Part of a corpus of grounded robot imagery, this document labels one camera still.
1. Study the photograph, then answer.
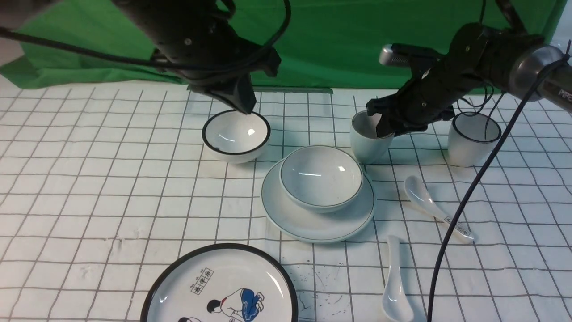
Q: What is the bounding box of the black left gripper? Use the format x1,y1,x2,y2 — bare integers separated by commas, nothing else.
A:
155,29,282,114

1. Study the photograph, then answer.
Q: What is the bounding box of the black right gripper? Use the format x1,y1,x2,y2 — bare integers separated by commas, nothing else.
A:
366,60,474,138

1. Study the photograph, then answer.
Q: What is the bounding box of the pale green-rimmed cup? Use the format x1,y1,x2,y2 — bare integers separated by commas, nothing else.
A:
350,110,395,165

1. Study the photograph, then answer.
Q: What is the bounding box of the plain white ceramic spoon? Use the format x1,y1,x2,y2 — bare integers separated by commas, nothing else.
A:
382,236,414,322

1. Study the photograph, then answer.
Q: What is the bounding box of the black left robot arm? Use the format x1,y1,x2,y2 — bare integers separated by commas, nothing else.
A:
1,0,404,114

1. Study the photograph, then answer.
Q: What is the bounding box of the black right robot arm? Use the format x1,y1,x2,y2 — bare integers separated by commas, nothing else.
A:
366,23,571,137

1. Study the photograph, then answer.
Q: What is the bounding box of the white black-rimmed bowl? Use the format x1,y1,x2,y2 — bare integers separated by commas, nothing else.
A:
202,110,271,164

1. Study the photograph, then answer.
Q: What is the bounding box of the white spoon with label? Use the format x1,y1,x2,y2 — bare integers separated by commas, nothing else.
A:
403,175,475,244

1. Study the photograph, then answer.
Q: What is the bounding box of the pale green-rimmed bowl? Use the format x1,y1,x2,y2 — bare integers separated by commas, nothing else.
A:
278,145,365,213

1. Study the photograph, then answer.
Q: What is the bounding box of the white black-rimmed cup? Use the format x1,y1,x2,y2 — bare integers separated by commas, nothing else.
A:
447,112,502,168

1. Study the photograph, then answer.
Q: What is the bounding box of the green backdrop cloth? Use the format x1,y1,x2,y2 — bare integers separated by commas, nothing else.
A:
0,0,568,95

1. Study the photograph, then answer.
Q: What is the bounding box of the pale green-rimmed plate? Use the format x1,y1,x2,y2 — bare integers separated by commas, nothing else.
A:
261,160,376,243

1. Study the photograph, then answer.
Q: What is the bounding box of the white grid tablecloth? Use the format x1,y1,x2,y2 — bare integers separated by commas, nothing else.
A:
0,85,572,322

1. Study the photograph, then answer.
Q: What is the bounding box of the black-rimmed illustrated plate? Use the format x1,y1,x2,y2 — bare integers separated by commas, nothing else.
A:
139,243,299,322

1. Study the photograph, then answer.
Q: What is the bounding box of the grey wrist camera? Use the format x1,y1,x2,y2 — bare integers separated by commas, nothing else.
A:
379,43,443,68

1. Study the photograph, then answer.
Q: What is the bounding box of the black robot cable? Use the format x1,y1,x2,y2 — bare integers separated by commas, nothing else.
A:
427,58,570,322

